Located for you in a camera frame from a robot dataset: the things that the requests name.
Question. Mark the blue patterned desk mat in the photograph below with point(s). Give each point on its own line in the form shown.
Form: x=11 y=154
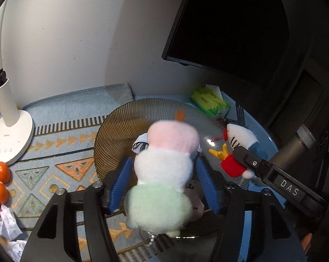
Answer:
x=71 y=120

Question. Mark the black computer monitor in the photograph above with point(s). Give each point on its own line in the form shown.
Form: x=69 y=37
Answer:
x=224 y=27

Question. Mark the dark cabinet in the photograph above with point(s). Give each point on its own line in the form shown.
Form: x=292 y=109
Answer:
x=309 y=60

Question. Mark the green tissue pack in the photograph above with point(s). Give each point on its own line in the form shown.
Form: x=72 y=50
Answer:
x=208 y=101

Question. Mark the small beige plush toy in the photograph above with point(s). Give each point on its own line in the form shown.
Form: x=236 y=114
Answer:
x=194 y=193

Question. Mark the crumpled white paper ball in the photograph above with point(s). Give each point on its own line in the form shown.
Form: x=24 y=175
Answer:
x=139 y=144
x=7 y=221
x=18 y=251

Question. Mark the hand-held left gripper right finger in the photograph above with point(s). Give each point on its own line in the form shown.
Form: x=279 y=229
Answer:
x=208 y=188

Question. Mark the black fork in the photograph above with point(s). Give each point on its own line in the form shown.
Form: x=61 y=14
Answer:
x=239 y=114

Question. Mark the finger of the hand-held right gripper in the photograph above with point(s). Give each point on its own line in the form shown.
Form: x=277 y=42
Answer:
x=251 y=163

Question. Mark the pastel three-ball plush toy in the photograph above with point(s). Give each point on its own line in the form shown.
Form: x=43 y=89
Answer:
x=161 y=169

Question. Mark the white desk lamp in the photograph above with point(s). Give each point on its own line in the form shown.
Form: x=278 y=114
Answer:
x=11 y=139

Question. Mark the white duck plush toy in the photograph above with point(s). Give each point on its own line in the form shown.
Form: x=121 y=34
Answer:
x=235 y=136

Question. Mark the brown ribbed glass plate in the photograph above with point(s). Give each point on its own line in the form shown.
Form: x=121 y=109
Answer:
x=118 y=131

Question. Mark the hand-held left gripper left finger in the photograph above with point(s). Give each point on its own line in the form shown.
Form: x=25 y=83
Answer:
x=122 y=185

